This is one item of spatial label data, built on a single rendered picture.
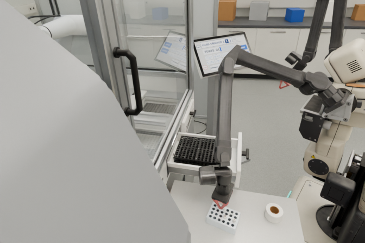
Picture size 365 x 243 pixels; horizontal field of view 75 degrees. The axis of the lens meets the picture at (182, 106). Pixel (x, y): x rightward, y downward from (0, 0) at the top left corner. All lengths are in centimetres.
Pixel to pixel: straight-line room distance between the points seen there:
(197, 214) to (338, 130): 82
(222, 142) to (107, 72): 55
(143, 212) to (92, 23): 45
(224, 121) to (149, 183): 81
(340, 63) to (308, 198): 105
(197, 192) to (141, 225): 106
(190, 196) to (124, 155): 106
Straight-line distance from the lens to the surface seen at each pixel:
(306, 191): 203
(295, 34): 410
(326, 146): 147
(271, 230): 116
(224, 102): 99
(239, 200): 121
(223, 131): 97
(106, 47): 56
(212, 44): 200
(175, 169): 118
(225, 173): 96
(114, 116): 16
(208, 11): 262
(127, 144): 16
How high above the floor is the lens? 170
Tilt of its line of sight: 30 degrees down
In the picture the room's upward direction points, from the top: 2 degrees counter-clockwise
